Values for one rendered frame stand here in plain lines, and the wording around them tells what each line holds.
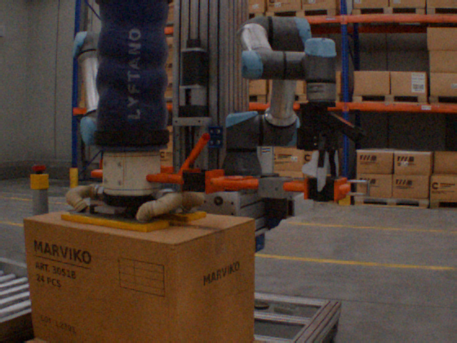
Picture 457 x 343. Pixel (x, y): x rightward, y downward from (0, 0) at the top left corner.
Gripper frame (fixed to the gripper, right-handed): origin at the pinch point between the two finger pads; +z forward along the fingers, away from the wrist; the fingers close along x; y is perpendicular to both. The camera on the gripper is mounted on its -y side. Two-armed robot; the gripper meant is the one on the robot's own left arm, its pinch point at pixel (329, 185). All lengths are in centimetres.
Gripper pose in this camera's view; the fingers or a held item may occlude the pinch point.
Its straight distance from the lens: 132.0
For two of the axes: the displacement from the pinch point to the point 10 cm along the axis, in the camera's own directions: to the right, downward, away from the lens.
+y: -8.6, -0.4, 5.0
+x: -5.0, 0.7, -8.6
